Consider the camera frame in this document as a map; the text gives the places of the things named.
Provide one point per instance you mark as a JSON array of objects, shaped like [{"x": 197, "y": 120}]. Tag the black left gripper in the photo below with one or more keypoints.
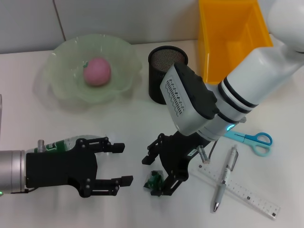
[{"x": 59, "y": 168}]

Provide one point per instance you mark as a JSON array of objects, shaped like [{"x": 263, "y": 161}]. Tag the yellow plastic bin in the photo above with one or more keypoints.
[{"x": 221, "y": 35}]

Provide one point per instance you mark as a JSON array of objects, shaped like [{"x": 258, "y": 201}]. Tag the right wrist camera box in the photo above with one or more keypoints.
[{"x": 190, "y": 99}]

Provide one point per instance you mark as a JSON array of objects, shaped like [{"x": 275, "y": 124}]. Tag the clear green-label water bottle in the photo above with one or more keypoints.
[{"x": 64, "y": 143}]

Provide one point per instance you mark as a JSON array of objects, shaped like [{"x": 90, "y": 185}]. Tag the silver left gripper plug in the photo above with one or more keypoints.
[{"x": 41, "y": 145}]

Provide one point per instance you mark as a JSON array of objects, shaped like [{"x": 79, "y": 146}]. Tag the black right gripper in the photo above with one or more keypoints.
[{"x": 178, "y": 154}]

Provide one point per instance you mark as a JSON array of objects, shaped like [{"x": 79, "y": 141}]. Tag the grey white ballpoint pen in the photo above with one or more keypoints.
[{"x": 219, "y": 197}]

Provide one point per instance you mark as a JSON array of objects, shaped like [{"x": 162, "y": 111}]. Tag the green glass fruit plate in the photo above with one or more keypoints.
[{"x": 61, "y": 78}]

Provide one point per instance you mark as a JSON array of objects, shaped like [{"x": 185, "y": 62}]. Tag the clear plastic ruler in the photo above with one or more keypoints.
[{"x": 256, "y": 202}]

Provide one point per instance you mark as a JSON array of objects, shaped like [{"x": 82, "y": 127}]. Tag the green plastic wrapper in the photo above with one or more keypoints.
[{"x": 152, "y": 181}]

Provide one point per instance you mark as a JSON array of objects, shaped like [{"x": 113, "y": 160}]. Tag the black mesh pen holder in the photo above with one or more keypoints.
[{"x": 155, "y": 83}]

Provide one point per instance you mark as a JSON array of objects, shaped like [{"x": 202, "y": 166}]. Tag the blue scissors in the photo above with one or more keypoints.
[{"x": 261, "y": 139}]

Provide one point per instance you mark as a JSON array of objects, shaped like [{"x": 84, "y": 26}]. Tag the pink toy peach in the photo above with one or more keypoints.
[{"x": 97, "y": 72}]

